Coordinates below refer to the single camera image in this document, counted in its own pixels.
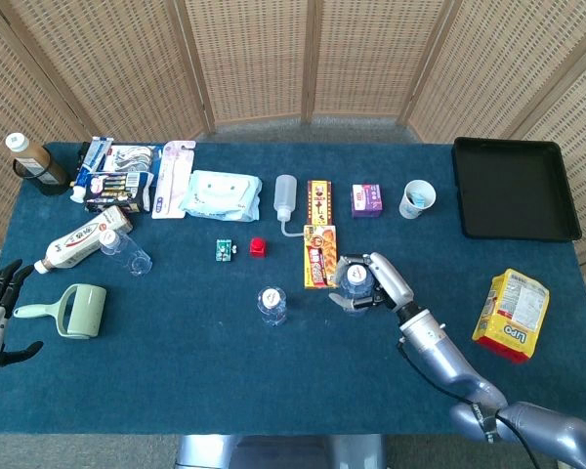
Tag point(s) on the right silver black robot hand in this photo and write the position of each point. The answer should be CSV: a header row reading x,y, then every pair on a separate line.
x,y
393,283

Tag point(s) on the clear bottle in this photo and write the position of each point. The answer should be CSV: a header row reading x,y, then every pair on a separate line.
x,y
354,285
272,305
127,254

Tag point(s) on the yellow red curry box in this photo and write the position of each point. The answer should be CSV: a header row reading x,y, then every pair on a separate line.
x,y
320,259

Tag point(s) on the white paper cup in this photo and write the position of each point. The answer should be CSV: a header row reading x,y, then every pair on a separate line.
x,y
412,207

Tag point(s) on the purple small box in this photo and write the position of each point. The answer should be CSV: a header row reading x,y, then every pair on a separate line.
x,y
367,201

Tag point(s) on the pale green lint roller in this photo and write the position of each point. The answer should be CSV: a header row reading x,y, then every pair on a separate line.
x,y
85,312

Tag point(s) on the slim red yellow spice box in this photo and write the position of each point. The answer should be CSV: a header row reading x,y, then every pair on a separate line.
x,y
319,202

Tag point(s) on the yellow Lipo snack bag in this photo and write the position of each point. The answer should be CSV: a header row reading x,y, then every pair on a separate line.
x,y
513,312

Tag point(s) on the white milk tea bottle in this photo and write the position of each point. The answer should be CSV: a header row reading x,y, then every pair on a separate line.
x,y
78,242

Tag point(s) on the small red button block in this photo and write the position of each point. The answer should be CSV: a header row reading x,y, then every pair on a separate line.
x,y
258,247

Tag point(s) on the white squeeze wash bottle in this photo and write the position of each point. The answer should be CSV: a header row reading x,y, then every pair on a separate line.
x,y
284,193

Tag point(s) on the black plastic tray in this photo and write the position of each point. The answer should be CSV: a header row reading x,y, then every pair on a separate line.
x,y
513,190

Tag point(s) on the black round bottle holder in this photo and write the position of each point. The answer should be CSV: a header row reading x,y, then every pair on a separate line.
x,y
54,188

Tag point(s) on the small green circuit board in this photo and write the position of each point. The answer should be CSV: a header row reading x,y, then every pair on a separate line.
x,y
223,250

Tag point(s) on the brown drink bottle white cap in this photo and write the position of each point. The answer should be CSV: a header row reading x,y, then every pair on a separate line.
x,y
36,158

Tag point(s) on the dark battery pack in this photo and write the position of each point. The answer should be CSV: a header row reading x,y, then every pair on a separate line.
x,y
117,193

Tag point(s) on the light blue wet wipes pack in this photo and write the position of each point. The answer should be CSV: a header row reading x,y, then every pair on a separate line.
x,y
222,195

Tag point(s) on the blue white toothpaste tube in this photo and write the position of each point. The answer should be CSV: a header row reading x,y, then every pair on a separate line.
x,y
93,161

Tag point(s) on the blue-grey robot torso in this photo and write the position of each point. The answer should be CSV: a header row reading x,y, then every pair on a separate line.
x,y
283,452

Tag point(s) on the white blue blister pack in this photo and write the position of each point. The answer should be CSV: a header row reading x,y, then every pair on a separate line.
x,y
132,157

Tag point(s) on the pink white toothbrush pack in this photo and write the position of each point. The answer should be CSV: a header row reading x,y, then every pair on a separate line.
x,y
173,181

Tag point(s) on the woven rattan folding screen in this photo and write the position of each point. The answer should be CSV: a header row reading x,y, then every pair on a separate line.
x,y
254,58

